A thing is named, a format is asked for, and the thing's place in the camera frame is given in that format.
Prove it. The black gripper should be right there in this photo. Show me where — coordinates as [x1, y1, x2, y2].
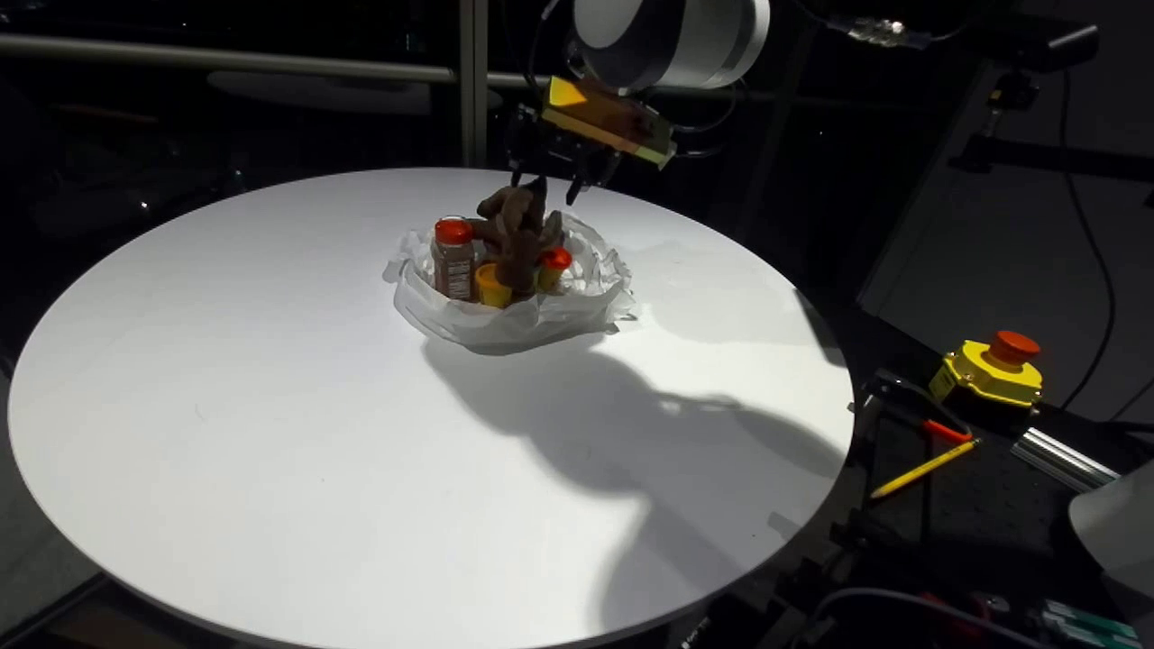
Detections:
[509, 103, 623, 209]

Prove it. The brown plush moose toy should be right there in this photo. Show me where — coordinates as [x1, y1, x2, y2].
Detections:
[473, 184, 571, 308]

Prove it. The yellow lid dough tub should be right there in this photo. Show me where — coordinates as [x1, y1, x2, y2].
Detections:
[471, 258, 517, 309]

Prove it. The red lid spice jar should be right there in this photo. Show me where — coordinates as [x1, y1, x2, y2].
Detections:
[428, 217, 487, 304]

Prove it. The clear plastic bag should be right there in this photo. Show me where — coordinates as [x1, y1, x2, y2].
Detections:
[383, 209, 639, 358]

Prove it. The metal railing bar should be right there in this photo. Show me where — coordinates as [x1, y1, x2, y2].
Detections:
[0, 25, 546, 94]

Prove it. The yellow pencil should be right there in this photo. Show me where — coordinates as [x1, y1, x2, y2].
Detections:
[867, 431, 985, 503]

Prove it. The yellow emergency stop button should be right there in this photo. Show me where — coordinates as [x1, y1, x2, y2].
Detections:
[922, 327, 1051, 413]

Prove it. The aluminium profile bar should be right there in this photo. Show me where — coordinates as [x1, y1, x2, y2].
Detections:
[1011, 421, 1126, 489]

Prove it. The white rounded object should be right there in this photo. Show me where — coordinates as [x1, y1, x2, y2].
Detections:
[1066, 457, 1154, 604]

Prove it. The yellow green wrist camera box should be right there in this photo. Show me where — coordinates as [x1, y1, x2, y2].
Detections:
[534, 71, 683, 171]

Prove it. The grey vertical metal post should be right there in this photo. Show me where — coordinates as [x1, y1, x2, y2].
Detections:
[455, 0, 493, 171]

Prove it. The black camera on stand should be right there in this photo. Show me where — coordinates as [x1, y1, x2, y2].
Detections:
[944, 6, 1103, 172]

